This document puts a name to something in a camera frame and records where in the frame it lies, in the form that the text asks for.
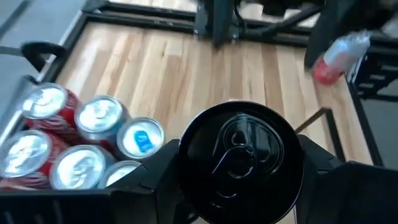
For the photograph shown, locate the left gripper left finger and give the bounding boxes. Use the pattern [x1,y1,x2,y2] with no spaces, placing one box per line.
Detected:
[0,139,195,224]

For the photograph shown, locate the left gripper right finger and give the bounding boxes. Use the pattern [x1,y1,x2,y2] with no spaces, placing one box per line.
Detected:
[295,134,398,224]

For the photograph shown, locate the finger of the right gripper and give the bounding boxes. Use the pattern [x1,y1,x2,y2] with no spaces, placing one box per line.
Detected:
[303,0,348,68]

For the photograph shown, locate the black frame wooden shelf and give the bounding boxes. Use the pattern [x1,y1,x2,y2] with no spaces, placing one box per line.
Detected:
[0,74,346,194]

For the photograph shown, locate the black rail hook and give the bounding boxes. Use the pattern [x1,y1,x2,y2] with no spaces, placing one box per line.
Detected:
[21,42,67,73]

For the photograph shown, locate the black table rail frame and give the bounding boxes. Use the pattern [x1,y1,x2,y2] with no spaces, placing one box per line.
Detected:
[18,0,398,167]

